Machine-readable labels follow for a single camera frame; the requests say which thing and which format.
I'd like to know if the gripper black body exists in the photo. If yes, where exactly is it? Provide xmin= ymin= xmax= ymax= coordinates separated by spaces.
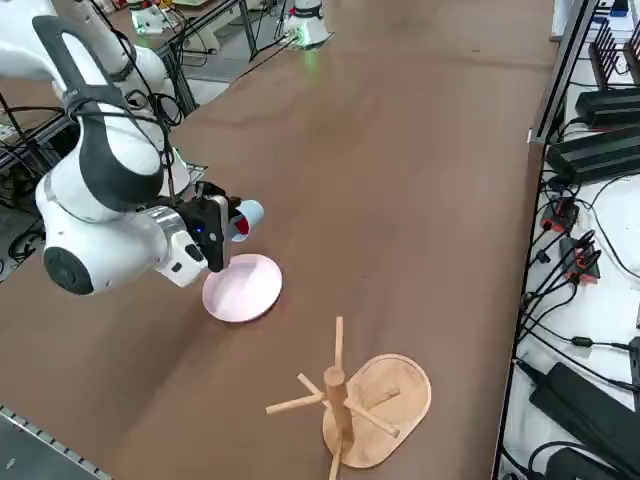
xmin=177 ymin=182 xmax=231 ymax=274

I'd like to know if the blue plastic cup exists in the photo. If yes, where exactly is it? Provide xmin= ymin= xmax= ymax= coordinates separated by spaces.
xmin=227 ymin=198 xmax=267 ymax=244

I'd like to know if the pink plate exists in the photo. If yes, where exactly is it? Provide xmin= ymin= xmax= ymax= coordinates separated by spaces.
xmin=201 ymin=253 xmax=284 ymax=325

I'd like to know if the wooden cup rack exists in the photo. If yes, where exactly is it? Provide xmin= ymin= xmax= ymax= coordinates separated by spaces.
xmin=265 ymin=315 xmax=433 ymax=480

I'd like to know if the orange black plug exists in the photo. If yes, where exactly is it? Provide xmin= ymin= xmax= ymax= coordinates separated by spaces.
xmin=558 ymin=234 xmax=601 ymax=285
xmin=539 ymin=197 xmax=581 ymax=234

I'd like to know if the dark slotted stand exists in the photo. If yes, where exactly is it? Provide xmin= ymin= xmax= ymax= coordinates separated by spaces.
xmin=587 ymin=19 xmax=640 ymax=91

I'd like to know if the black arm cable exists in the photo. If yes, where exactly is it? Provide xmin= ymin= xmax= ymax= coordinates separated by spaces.
xmin=69 ymin=29 xmax=176 ymax=201

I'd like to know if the aluminium table edge rail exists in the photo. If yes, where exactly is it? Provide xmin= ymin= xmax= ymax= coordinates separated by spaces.
xmin=0 ymin=403 xmax=114 ymax=480

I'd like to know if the aluminium frame rail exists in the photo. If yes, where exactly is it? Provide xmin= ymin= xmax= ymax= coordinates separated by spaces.
xmin=528 ymin=0 xmax=601 ymax=146

